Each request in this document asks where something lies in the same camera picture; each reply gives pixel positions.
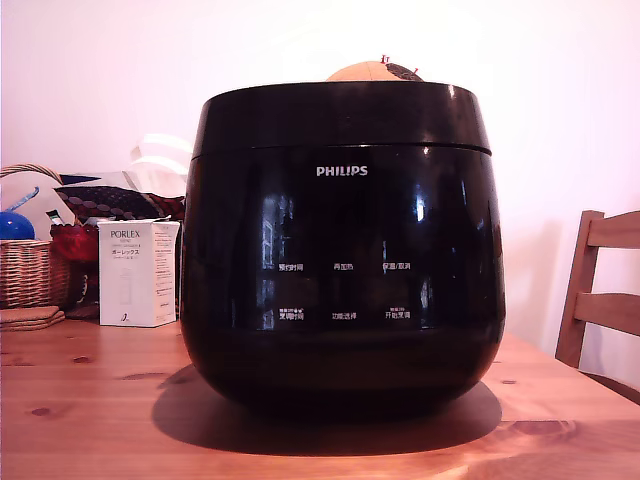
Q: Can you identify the blue ball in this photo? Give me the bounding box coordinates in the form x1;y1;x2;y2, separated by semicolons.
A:
0;210;36;241

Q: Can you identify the cork globe with pins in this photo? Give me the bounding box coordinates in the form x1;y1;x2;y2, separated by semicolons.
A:
324;53;426;84

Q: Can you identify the wicker basket with handle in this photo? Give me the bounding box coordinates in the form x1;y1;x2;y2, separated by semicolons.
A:
0;163;74;310

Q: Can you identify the dark patterned fabric bag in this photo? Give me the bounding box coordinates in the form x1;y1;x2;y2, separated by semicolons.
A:
53;185;186;224

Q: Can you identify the blue plastic utensil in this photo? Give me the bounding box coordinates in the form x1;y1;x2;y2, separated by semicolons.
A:
4;186;40;214

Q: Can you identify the wooden chair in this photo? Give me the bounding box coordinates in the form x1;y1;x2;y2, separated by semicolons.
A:
554;209;640;406

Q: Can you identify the red glass dish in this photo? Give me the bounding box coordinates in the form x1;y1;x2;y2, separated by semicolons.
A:
49;223;100;320

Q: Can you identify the white Porlex carton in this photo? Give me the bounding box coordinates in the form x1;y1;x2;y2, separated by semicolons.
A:
96;215;181;329

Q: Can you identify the black Philips rice cooker body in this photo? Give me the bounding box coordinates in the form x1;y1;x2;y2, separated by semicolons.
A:
179;143;507;419

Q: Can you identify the black rice cooker lid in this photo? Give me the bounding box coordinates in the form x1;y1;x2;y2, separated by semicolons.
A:
191;81;495;162

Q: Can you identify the white plastic bag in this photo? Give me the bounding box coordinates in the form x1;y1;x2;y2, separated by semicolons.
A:
127;132;196;196

